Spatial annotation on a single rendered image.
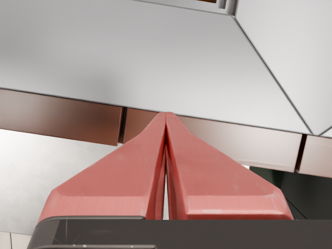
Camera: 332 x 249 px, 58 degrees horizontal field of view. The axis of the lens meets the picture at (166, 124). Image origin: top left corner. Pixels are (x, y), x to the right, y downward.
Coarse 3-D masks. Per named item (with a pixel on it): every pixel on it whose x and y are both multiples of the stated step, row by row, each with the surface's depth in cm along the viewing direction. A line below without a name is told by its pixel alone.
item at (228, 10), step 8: (144, 0) 26; (152, 0) 26; (160, 0) 26; (168, 0) 26; (176, 0) 28; (184, 0) 28; (192, 0) 28; (216, 0) 28; (224, 0) 27; (232, 0) 26; (200, 8) 26; (208, 8) 26; (216, 8) 26; (224, 8) 27; (232, 8) 26
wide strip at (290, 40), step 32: (256, 0) 25; (288, 0) 25; (320, 0) 25; (256, 32) 25; (288, 32) 25; (320, 32) 25; (288, 64) 26; (320, 64) 26; (288, 96) 26; (320, 96) 26; (320, 128) 27
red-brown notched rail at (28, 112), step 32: (0, 96) 29; (32, 96) 29; (0, 128) 30; (32, 128) 30; (64, 128) 30; (96, 128) 30; (128, 128) 30; (192, 128) 30; (224, 128) 30; (256, 128) 30; (256, 160) 30; (288, 160) 30; (320, 160) 30
